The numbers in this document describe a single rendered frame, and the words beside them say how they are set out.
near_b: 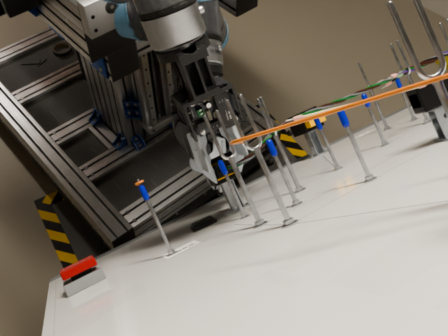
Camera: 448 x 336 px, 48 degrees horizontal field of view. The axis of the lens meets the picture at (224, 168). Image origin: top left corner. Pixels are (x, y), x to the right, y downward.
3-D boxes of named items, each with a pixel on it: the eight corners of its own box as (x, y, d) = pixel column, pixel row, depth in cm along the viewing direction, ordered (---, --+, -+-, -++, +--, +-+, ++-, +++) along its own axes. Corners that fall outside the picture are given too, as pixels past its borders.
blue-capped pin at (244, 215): (249, 214, 70) (223, 157, 69) (251, 215, 68) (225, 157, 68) (239, 219, 69) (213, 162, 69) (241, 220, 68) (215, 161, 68)
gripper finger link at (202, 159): (207, 201, 70) (193, 141, 66) (196, 185, 76) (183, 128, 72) (228, 194, 71) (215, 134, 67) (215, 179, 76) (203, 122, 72)
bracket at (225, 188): (250, 203, 81) (237, 175, 80) (253, 203, 78) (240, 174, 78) (224, 215, 80) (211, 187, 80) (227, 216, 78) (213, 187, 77)
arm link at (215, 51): (197, 52, 94) (233, 43, 89) (199, 77, 93) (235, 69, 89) (170, 45, 87) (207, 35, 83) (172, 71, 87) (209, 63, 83)
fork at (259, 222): (257, 229, 57) (205, 113, 56) (251, 229, 58) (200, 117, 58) (271, 221, 57) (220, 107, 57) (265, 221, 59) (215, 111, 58)
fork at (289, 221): (285, 229, 50) (227, 98, 49) (278, 229, 52) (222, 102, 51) (302, 220, 51) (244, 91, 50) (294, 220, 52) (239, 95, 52)
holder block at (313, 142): (308, 155, 117) (291, 117, 117) (335, 148, 106) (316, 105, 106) (292, 163, 116) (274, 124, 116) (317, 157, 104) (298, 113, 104)
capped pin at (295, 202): (291, 208, 60) (262, 142, 59) (291, 206, 61) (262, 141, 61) (303, 203, 60) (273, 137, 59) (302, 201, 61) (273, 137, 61)
